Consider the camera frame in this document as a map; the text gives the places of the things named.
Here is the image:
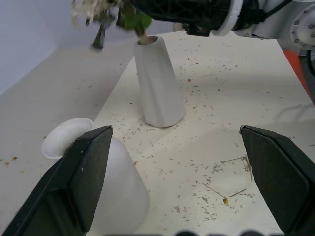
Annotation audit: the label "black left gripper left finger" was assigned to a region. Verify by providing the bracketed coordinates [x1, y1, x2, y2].
[0, 125, 114, 236]

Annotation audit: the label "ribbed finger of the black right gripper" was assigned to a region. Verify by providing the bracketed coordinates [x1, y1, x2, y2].
[131, 0, 197, 24]

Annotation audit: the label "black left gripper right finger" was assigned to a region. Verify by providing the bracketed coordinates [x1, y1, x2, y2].
[240, 125, 315, 234]

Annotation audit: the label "dried flower bouquet green leaves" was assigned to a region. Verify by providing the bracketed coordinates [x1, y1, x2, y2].
[70, 0, 153, 51]

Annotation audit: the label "round white flared-lip vase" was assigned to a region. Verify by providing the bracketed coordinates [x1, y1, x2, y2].
[41, 118, 150, 233]

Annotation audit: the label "tall white tapered vase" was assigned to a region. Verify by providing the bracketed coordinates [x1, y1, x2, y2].
[133, 35, 187, 129]

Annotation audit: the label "orange object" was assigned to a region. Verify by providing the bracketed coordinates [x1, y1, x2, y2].
[284, 48, 315, 105]

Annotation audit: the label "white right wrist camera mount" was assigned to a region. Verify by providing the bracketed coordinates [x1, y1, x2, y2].
[211, 0, 245, 37]

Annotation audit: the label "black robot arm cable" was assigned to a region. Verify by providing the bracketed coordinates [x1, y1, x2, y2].
[264, 0, 295, 18]

